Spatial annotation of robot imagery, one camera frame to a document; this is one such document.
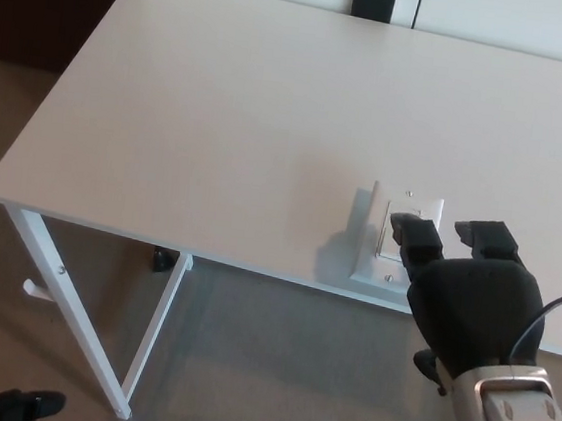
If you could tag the white hook on leg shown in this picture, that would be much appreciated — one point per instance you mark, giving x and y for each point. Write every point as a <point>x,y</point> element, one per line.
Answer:
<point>36,291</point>

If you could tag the white metal table leg frame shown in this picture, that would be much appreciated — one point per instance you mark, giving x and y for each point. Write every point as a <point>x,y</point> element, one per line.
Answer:
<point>73,319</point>

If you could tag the white light switch plate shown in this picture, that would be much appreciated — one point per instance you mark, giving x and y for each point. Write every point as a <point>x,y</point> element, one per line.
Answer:
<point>372,275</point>

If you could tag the white cabinet front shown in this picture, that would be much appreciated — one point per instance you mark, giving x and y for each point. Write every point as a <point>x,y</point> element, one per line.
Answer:
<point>507,15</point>

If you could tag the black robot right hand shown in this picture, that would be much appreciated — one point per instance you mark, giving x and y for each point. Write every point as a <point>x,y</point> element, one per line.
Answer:
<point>476,311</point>

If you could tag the white rocker switch button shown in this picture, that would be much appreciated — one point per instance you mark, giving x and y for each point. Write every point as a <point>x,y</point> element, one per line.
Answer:
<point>386,246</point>

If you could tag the dark brown wooden panel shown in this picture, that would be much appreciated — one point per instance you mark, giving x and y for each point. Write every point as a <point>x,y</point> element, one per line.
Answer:
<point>51,0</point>

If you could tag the black rectangular wall plate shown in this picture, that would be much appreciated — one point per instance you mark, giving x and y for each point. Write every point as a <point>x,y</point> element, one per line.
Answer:
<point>374,0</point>

